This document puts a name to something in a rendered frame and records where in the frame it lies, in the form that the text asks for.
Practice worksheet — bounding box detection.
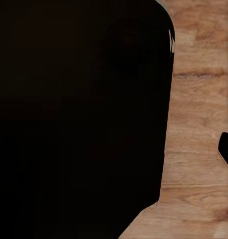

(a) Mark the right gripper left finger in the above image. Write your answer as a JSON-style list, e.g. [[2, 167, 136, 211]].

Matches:
[[0, 132, 19, 181]]

